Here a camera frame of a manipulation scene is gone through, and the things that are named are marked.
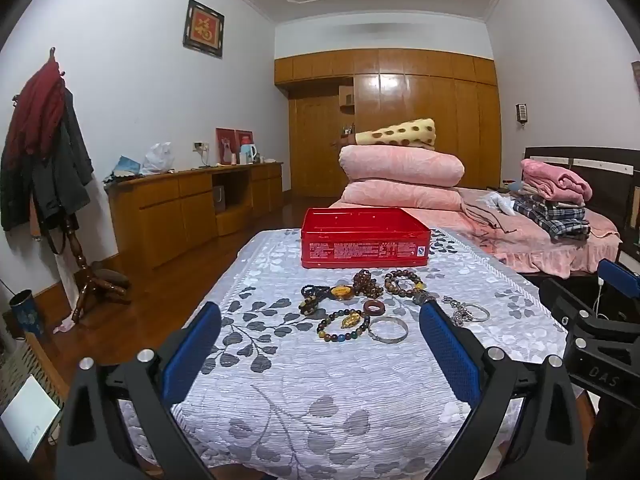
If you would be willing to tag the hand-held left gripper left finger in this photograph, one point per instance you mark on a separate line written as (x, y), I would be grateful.
(192, 355)

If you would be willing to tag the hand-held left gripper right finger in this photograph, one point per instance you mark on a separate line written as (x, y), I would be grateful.
(447, 355)

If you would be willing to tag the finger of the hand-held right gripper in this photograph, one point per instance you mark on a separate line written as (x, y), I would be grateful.
(622, 280)
(565, 300)

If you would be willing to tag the silver wristwatch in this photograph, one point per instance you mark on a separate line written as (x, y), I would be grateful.
(462, 314)

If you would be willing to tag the red tin box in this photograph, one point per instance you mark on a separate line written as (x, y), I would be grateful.
(365, 245)

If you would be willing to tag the bed with pink sheet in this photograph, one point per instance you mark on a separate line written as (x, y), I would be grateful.
(520, 250)

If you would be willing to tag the silver bangle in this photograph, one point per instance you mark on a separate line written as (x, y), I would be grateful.
(375, 332)

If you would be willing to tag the plaid folded clothes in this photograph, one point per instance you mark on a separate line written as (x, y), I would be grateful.
(555, 217)

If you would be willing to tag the dark wooden headboard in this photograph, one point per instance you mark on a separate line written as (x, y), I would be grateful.
(610, 170)

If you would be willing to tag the white crumpled cloth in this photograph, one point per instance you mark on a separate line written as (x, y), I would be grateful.
(500, 202)

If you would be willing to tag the small pink folded blanket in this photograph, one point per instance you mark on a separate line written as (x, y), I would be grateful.
(555, 180)

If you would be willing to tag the grey leaf-patterned tablecloth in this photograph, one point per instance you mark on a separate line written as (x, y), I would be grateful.
(300, 410)

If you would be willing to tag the wooden coat rack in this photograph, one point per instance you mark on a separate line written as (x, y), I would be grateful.
(82, 265)

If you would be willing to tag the wooden sideboard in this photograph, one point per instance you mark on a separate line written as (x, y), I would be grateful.
(160, 215)

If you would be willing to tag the grey paper bag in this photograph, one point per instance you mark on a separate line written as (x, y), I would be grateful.
(219, 198)

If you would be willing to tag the large pink folded quilt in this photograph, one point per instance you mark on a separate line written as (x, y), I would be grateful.
(400, 165)
(400, 196)

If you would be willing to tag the blue patterned cup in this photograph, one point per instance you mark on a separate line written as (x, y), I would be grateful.
(22, 312)

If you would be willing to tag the white flat box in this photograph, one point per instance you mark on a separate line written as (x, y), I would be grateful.
(27, 417)

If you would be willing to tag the white plastic bag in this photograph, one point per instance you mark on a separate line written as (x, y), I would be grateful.
(159, 159)

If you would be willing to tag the white electric kettle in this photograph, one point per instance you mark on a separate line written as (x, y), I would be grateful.
(246, 152)

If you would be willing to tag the wooden wardrobe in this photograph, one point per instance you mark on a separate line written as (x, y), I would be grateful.
(440, 125)

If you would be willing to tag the dark coat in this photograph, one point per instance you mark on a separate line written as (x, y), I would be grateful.
(65, 170)

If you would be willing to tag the yellow brown-spotted pillow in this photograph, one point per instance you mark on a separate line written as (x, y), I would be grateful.
(400, 132)

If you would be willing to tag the red coat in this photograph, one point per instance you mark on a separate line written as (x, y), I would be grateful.
(35, 105)

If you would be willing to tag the wall intercom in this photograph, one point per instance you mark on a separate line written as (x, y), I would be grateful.
(521, 114)

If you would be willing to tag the wall socket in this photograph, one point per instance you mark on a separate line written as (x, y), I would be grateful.
(200, 147)

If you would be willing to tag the red photo frame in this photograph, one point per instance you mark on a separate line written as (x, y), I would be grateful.
(225, 145)
(244, 136)

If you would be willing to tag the framed red wall picture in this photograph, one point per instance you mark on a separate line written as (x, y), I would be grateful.
(203, 28)

